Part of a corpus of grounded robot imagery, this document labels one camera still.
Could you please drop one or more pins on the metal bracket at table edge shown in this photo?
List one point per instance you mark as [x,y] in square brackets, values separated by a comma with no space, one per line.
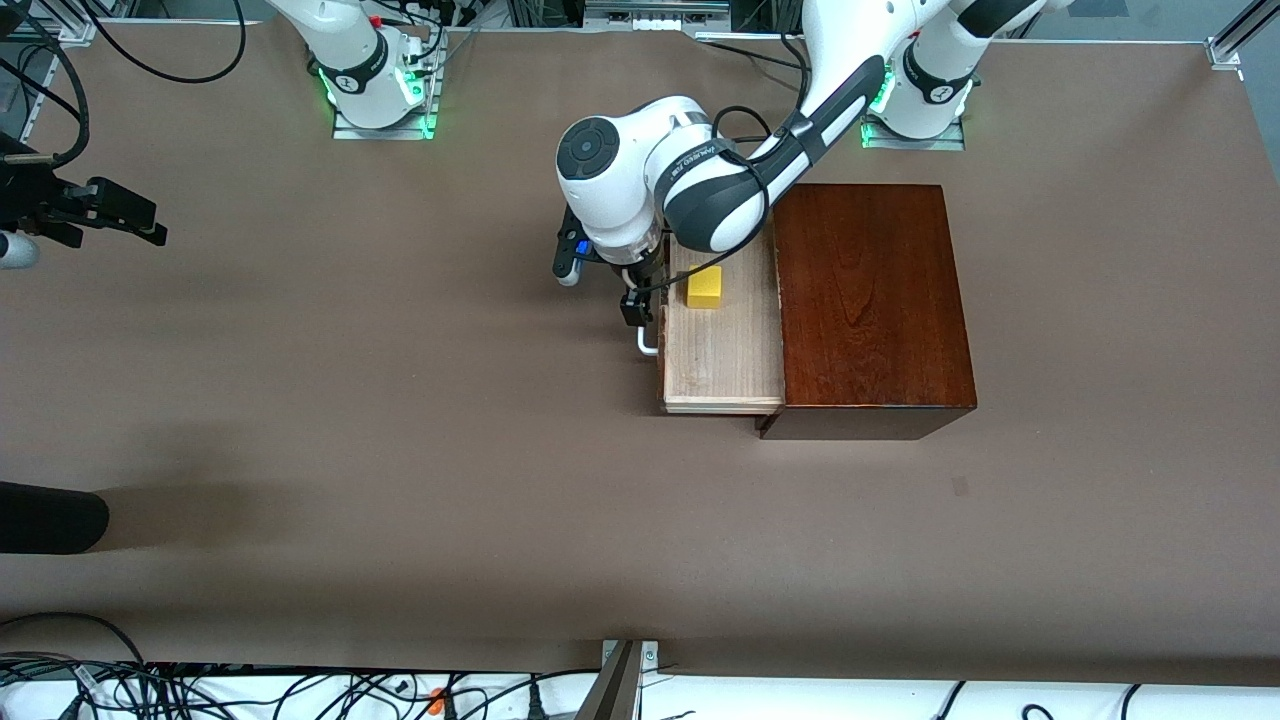
[620,690]

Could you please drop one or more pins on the aluminium frame profile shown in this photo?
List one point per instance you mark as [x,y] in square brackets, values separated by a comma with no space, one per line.
[60,25]
[1235,35]

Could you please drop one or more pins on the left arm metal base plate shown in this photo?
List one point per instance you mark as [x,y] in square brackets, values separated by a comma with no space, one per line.
[910,143]

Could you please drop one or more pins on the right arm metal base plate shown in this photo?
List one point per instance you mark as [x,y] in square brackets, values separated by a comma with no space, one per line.
[385,133]

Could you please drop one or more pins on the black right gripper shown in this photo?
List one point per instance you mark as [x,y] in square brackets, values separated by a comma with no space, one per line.
[30,196]

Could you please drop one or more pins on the yellow block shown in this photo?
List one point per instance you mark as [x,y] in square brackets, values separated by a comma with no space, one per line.
[704,287]

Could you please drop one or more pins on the white power strip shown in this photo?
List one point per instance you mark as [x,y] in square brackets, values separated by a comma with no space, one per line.
[655,20]

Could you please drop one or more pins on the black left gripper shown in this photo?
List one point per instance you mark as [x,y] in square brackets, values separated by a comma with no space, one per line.
[642,273]

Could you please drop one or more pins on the orange plug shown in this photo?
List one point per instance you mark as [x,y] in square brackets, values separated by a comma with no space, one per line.
[437,700]

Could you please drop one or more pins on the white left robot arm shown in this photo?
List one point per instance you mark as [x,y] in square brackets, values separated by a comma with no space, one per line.
[620,170]

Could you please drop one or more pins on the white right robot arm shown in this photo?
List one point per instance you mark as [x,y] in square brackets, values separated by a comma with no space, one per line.
[350,50]

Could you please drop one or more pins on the dark brown wooden cabinet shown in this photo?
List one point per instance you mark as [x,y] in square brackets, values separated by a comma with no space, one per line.
[870,300]

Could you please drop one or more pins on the black cylinder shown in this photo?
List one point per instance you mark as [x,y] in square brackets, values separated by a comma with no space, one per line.
[50,518]

